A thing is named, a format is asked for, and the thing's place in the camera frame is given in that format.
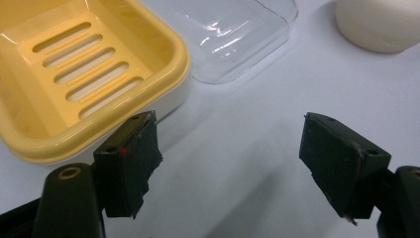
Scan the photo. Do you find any yellow soap dish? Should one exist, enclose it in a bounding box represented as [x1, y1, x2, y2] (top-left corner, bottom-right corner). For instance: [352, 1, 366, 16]
[0, 0, 192, 166]

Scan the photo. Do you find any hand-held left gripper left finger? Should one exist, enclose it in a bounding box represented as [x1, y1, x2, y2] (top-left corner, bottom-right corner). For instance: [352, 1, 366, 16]
[92, 110, 163, 220]

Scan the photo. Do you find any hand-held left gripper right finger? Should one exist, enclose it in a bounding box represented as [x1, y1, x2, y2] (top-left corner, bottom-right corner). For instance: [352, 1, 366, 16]
[298, 111, 392, 226]

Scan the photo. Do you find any clear plastic soap dish lid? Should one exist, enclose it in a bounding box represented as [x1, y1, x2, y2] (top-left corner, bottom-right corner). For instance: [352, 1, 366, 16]
[138, 0, 300, 85]

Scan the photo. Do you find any white soap bar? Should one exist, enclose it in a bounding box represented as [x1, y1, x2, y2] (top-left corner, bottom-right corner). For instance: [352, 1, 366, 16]
[335, 0, 420, 55]

